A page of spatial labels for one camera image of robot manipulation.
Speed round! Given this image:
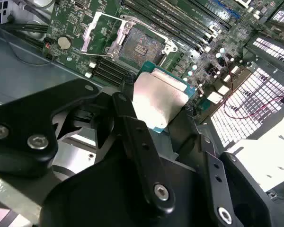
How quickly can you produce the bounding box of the metal locking lever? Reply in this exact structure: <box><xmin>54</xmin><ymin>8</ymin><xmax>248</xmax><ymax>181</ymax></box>
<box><xmin>119</xmin><ymin>14</ymin><xmax>173</xmax><ymax>43</ymax></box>

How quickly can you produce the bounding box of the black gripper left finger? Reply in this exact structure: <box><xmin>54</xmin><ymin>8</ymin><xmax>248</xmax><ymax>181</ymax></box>
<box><xmin>0</xmin><ymin>74</ymin><xmax>176</xmax><ymax>213</ymax></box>

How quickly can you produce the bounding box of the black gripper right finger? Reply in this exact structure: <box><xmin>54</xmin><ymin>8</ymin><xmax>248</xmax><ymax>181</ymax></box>
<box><xmin>169</xmin><ymin>105</ymin><xmax>273</xmax><ymax>227</ymax></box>

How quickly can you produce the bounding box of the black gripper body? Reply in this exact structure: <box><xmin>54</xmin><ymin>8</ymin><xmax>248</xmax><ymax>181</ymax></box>
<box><xmin>39</xmin><ymin>139</ymin><xmax>224</xmax><ymax>227</ymax></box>

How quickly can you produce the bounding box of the silver topped CPU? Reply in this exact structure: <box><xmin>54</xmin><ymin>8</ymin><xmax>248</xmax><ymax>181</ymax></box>
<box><xmin>132</xmin><ymin>60</ymin><xmax>197</xmax><ymax>135</ymax></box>

